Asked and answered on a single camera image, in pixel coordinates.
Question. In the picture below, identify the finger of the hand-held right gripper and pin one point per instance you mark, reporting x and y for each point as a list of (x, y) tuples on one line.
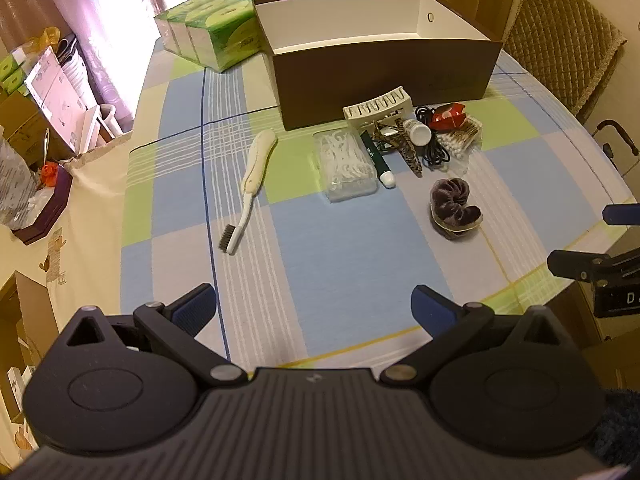
[(620, 214), (585, 264)]

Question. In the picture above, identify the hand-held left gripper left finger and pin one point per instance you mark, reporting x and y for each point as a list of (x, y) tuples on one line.
[(194, 306)]

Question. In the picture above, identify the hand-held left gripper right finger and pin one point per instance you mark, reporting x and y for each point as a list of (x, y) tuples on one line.
[(430, 306)]

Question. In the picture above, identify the purple velvet scrunchie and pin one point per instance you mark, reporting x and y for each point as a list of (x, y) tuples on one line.
[(450, 200)]

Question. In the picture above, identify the green and white tube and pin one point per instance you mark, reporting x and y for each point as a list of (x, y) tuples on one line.
[(378, 161)]

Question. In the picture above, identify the leopard print hair clip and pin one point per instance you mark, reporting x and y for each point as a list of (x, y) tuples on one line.
[(407, 152)]

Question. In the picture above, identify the clear box of floss picks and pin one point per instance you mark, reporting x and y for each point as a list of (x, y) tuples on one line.
[(345, 165)]

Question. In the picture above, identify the white cleaning brush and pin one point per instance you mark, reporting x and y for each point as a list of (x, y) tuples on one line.
[(260, 152)]

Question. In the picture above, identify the bag of cotton swabs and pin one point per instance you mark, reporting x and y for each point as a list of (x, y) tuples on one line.
[(461, 141)]

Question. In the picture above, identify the white pill bottle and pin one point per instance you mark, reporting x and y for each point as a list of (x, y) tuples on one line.
[(420, 132)]

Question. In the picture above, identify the red snack packet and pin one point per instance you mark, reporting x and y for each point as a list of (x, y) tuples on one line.
[(447, 117)]

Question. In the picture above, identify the white slotted soap dish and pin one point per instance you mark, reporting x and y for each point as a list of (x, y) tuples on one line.
[(359, 119)]

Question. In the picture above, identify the brown cardboard box white inside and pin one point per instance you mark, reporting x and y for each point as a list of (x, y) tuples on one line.
[(380, 75)]

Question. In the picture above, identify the beige printed cloth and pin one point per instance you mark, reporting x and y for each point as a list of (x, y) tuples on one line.
[(90, 220)]

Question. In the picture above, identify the open cardboard box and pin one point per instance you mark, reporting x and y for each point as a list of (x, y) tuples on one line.
[(30, 305)]

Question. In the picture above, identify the dark octagonal tray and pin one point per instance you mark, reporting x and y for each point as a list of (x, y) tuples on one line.
[(50, 215)]

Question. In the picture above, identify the chair with quilted cover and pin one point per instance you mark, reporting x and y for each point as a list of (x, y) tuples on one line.
[(555, 35)]

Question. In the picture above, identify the clear plastic bag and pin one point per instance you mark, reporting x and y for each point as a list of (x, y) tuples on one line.
[(15, 180)]

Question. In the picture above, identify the plain brown cardboard box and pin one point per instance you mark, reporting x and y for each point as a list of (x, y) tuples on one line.
[(25, 125)]

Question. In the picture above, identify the green tissue multipack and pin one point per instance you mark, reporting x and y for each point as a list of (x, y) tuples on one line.
[(215, 15)]

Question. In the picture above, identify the small green tissue box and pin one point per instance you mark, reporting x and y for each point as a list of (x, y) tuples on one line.
[(11, 76)]

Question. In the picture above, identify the yellow bag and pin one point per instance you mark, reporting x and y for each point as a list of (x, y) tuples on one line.
[(51, 40)]

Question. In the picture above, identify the sheer curtain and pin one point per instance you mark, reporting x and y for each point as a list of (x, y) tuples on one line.
[(125, 0)]

